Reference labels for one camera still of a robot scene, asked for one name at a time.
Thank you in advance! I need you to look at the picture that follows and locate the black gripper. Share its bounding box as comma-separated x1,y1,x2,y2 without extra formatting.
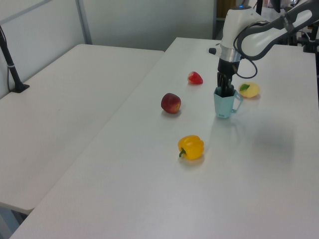
216,58,240,97

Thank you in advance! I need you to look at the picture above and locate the red strawberry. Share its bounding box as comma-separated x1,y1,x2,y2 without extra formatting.
187,71,203,85

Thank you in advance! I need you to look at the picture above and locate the black clamp stand with pole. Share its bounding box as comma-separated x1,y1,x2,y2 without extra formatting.
298,23,319,53

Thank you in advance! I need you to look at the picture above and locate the grey partition frame post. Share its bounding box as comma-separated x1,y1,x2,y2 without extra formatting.
75,0,93,45

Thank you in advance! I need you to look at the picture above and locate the thin black cable on pole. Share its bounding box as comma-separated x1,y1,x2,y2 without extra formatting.
0,24,12,92

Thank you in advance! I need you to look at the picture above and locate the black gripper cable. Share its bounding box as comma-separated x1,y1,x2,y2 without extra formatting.
233,21,259,79

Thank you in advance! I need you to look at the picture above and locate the yellow bell pepper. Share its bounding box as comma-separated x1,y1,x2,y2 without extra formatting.
177,134,205,160

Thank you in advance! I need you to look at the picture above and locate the yellow wooden panel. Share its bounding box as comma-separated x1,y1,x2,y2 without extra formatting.
216,0,236,19

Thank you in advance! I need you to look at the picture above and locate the red apple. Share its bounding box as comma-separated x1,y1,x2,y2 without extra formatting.
160,93,182,115

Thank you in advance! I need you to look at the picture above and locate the teal hexagonal plastic mug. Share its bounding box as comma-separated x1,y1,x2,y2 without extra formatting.
213,87,244,120

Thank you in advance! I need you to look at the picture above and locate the yellow peach with green leaf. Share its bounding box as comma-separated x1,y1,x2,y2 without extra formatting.
238,82,261,99

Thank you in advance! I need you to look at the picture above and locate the black pole stand with base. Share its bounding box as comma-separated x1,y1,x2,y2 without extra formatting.
0,24,30,94

